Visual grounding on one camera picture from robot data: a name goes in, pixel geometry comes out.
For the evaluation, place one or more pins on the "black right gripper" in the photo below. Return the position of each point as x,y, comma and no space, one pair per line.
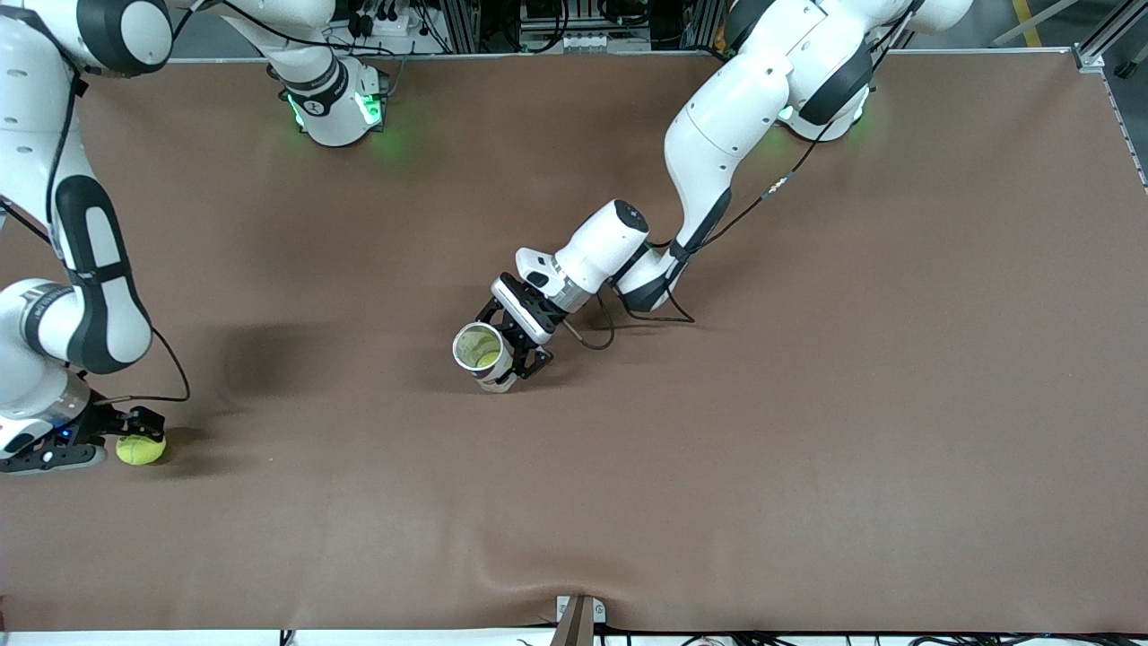
108,422

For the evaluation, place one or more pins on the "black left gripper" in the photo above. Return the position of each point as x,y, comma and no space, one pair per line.
524,344

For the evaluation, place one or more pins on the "yellow Wilson tennis ball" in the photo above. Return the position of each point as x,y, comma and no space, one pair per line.
487,359

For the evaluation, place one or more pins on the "yellow Monte Carlo tennis ball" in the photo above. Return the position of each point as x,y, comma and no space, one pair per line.
141,449

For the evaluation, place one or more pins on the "clear tennis ball can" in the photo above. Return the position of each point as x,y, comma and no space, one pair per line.
504,379

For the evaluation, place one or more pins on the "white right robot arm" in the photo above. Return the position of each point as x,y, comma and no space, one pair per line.
36,135

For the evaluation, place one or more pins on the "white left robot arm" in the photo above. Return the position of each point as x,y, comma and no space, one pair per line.
735,126

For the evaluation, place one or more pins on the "brown table mat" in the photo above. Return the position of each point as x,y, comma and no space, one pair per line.
574,493

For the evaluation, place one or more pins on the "white terminal block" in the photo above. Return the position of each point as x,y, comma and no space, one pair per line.
583,42

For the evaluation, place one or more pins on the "white power strip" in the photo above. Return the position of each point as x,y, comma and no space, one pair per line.
404,27

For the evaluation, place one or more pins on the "orange packaged goods pile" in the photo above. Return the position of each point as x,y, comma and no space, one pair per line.
720,36

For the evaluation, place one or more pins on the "metal table edge bracket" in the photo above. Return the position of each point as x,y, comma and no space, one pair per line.
578,624

